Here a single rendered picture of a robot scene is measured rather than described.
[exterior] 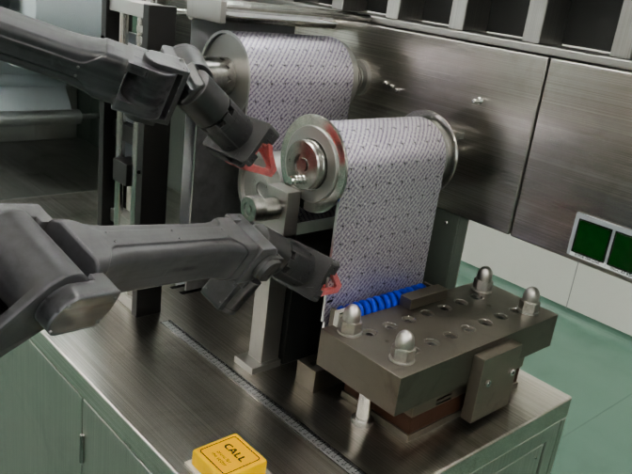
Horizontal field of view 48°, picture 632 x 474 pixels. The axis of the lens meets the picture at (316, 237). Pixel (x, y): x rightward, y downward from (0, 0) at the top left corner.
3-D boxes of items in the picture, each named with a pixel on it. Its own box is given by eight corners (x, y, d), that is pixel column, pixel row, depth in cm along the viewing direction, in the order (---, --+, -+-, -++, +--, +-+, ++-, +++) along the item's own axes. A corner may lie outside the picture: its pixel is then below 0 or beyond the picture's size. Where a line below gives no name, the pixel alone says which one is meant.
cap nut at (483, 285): (466, 287, 127) (472, 264, 126) (479, 283, 130) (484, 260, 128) (483, 295, 125) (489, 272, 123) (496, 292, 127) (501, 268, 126)
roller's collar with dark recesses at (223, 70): (184, 91, 121) (186, 53, 119) (213, 91, 125) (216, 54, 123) (205, 99, 117) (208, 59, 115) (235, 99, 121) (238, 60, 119)
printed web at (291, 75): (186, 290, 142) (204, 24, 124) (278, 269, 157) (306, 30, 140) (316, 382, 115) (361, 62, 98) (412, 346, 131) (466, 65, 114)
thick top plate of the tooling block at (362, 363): (315, 363, 108) (321, 327, 106) (474, 308, 134) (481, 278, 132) (393, 417, 97) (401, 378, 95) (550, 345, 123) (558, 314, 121)
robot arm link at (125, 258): (73, 292, 51) (-17, 193, 54) (32, 348, 53) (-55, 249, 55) (294, 258, 92) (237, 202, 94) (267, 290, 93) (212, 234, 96)
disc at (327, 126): (273, 189, 115) (290, 100, 109) (275, 188, 115) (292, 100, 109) (333, 229, 106) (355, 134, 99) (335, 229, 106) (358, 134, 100)
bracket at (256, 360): (231, 362, 119) (247, 185, 108) (261, 353, 123) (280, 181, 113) (249, 376, 115) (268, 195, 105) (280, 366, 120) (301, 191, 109)
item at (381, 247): (320, 321, 112) (336, 208, 106) (418, 292, 127) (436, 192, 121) (323, 322, 111) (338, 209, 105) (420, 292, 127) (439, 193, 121)
